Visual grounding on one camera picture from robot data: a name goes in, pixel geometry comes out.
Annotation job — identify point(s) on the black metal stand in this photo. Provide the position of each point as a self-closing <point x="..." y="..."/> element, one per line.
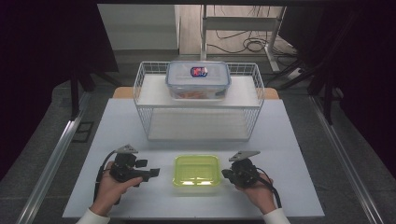
<point x="74" y="93"/>
<point x="327" y="93"/>

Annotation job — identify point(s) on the white power strip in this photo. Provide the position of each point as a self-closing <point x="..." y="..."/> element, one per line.
<point x="294" y="73"/>

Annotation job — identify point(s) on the wooden table under white top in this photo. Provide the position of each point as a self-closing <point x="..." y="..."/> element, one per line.
<point x="123" y="92"/>

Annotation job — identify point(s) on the white cabinet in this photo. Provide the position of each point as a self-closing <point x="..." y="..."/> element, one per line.
<point x="140" y="28"/>

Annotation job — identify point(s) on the white metal desk frame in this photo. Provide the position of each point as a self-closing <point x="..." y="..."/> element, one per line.
<point x="239" y="23"/>

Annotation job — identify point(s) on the aluminium rail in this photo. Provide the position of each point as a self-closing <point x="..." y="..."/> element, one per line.
<point x="345" y="161"/>
<point x="53" y="161"/>

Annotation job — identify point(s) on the black floor bracket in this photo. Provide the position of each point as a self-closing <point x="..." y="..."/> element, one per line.
<point x="83" y="132"/>

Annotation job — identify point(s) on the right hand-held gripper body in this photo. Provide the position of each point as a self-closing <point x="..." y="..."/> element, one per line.
<point x="246" y="174"/>

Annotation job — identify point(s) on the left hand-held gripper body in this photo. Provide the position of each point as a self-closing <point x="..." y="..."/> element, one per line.
<point x="124" y="169"/>

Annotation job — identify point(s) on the person's left hand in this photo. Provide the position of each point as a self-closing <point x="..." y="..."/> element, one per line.
<point x="109" y="193"/>

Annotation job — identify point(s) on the person's right hand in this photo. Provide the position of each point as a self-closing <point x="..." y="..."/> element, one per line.
<point x="263" y="196"/>

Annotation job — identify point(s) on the yellow-green plastic tray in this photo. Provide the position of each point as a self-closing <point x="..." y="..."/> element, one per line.
<point x="196" y="169"/>

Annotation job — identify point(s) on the clear lidded food container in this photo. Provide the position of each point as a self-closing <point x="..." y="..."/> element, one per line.
<point x="186" y="79"/>

